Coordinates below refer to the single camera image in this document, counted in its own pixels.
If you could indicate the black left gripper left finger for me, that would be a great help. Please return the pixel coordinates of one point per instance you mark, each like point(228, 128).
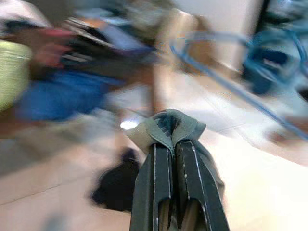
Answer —
point(144, 192)

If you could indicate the grey green garment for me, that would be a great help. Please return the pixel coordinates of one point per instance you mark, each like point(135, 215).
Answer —
point(173, 125)

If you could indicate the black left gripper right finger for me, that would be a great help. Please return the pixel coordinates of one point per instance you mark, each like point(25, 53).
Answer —
point(192, 178)

